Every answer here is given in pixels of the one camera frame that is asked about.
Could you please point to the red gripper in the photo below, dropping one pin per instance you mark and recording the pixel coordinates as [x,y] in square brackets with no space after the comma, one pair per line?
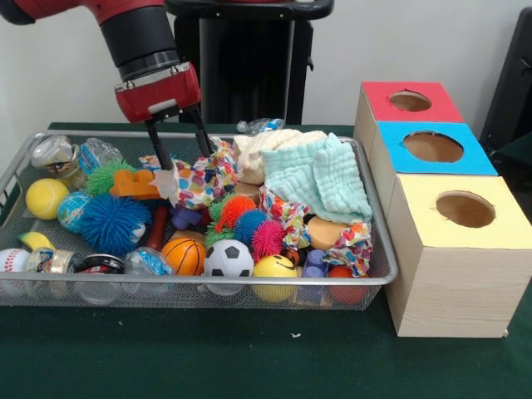
[160,95]

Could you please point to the colourful heart print cloth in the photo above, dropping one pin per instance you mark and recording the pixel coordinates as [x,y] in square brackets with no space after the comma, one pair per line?
[199,183]

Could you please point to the long orange hollow block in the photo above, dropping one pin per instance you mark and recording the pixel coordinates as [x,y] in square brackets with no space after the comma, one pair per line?
[133,185]

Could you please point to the cream cloth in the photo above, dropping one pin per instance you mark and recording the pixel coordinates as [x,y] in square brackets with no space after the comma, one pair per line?
[253,160]

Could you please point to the clear plastic bottle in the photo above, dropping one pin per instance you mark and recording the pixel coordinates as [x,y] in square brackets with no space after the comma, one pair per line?
[259,126]
[99,154]

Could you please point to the mint green knitted cloth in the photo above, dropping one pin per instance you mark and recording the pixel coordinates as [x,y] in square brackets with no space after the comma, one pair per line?
[328,178]

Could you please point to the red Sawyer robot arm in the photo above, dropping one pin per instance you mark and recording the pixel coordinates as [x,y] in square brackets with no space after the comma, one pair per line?
[137,33]

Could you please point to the wooden box with three holes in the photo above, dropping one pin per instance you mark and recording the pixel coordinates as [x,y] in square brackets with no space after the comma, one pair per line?
[457,291]

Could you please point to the orange toy basketball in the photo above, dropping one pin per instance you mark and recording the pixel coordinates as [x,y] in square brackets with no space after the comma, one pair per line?
[183,255]

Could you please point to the black and white soccer ball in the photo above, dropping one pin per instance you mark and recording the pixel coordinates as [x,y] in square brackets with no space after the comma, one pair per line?
[228,259]

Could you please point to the plain yellow ball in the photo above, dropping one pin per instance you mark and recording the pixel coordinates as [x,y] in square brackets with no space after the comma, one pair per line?
[46,199]

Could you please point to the yellow smiley ball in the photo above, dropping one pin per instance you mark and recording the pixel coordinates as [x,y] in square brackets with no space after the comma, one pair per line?
[274,270]

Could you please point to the black chair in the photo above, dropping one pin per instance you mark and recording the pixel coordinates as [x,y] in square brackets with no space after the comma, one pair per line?
[515,83]

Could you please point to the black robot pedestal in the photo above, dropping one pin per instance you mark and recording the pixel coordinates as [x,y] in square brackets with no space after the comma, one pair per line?
[249,75]

